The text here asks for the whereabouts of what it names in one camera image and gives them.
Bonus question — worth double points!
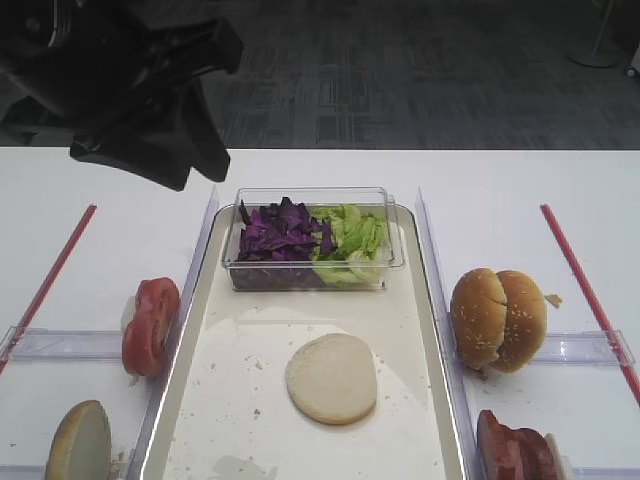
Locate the metal baking tray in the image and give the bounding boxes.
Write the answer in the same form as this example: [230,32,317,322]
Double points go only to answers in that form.
[131,208,464,479]

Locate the purple cabbage pieces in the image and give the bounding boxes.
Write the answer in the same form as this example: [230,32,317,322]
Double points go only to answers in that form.
[230,196,333,291]

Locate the clear bun pusher track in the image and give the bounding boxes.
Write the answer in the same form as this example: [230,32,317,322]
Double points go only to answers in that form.
[530,330,636,367]

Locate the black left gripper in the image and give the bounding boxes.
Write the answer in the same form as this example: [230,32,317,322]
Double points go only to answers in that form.
[69,1,244,191]

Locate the sesame bun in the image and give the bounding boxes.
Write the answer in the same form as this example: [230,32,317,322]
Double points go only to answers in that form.
[450,268,507,370]
[492,270,547,373]

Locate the white meat pusher block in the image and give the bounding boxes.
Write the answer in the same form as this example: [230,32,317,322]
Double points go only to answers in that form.
[544,433,573,480]

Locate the bread crumb chunk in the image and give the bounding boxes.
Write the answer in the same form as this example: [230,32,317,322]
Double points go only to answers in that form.
[544,294,563,309]

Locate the clear bread pusher track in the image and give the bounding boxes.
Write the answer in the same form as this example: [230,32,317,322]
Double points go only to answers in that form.
[0,464,45,480]

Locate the sesame bun top outer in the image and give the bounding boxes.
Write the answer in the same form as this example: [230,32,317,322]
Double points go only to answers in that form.
[492,270,547,373]

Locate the clear plastic salad container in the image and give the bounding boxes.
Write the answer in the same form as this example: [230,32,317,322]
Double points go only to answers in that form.
[221,187,404,292]

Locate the clear long rail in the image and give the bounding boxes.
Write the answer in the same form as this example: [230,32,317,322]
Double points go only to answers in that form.
[124,187,220,479]
[415,189,486,479]

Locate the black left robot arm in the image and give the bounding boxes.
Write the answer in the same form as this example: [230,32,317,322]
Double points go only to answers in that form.
[1,1,244,191]

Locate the red plastic strip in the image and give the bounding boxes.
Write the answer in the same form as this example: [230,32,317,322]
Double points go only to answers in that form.
[0,204,97,372]
[540,204,639,403]

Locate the white bun bottom slice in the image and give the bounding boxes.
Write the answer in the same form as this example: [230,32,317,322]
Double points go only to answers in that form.
[285,333,378,425]

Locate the white floor stand base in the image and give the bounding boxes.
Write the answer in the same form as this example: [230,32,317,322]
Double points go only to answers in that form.
[566,0,619,69]

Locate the right red plastic strip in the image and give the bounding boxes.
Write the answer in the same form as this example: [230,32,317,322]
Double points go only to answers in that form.
[540,204,639,403]

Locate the white tomato pusher block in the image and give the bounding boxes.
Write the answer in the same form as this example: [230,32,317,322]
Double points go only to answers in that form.
[121,296,136,332]

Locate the left clear long rail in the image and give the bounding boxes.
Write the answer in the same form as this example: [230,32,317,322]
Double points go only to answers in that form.
[124,187,220,479]

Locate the right clear long rail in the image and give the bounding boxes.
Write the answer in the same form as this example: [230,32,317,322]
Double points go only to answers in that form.
[415,189,486,479]

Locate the left red plastic strip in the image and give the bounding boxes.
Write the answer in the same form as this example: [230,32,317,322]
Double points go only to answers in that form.
[0,204,97,372]

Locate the clear meat pusher track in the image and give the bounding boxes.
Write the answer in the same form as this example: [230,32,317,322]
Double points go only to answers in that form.
[562,456,640,480]

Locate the sesame bun top inner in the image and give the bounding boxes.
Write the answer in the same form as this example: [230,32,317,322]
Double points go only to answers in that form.
[450,268,507,370]

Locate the green lettuce pieces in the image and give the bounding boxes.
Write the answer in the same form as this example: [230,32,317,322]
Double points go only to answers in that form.
[311,204,390,289]

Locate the red meat slice stack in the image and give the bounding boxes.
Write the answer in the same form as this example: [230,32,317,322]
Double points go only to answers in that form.
[477,410,559,480]

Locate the clear tomato pusher track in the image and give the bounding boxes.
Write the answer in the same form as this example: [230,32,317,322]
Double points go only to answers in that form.
[1,327,122,362]

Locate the tomato slice stack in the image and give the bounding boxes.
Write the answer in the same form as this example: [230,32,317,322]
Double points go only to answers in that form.
[121,277,180,378]

